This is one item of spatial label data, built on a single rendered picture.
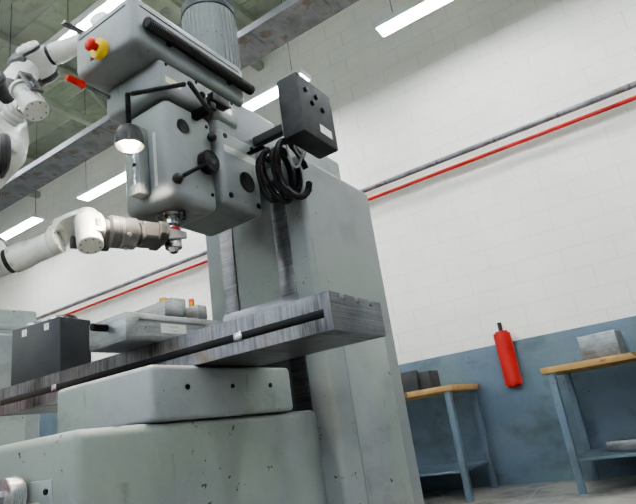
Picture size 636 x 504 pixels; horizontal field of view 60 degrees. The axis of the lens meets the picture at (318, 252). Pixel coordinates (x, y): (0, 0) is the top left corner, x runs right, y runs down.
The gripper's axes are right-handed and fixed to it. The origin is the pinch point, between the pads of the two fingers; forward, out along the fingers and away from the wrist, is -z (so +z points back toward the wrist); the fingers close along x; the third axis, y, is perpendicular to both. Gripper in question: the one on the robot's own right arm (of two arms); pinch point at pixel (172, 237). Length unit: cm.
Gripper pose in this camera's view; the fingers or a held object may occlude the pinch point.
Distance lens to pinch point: 164.3
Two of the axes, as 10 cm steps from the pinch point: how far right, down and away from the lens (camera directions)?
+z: -8.2, -0.8, -5.7
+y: 1.3, 9.4, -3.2
